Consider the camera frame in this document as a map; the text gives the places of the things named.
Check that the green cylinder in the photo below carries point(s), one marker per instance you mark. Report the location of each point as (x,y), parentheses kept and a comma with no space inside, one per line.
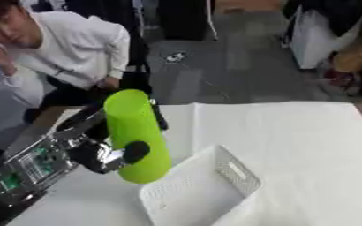
(135,138)

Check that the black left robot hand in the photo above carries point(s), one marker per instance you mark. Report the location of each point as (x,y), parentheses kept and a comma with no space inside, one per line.
(94,154)

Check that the person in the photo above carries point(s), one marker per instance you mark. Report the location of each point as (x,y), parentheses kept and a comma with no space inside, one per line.
(60,53)

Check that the white perforated plastic basket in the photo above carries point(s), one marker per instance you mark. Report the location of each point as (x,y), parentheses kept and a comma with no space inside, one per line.
(199,191)

